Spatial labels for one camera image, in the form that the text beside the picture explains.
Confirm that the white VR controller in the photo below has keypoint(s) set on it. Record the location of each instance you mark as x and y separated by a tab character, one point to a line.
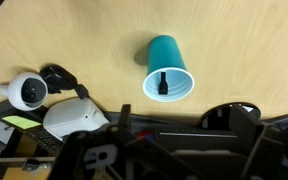
17	90

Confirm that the black marker pen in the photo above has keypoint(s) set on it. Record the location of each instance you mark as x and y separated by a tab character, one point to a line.
163	85

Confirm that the black keyboard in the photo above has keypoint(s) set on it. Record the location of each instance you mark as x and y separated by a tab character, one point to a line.
45	140

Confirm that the yellow-green sticky note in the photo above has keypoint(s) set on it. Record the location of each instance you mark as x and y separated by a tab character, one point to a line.
20	121

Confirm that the teal plastic cup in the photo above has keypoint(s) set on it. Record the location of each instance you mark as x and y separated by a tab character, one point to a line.
165	53

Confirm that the white VR headset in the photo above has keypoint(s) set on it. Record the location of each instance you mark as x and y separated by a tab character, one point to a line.
70	116

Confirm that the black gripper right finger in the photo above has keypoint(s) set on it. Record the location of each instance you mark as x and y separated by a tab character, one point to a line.
270	153

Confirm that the black oval monitor base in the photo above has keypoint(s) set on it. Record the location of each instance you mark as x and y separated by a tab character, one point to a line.
214	116

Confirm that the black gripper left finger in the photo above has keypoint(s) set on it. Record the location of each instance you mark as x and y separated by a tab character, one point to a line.
117	156

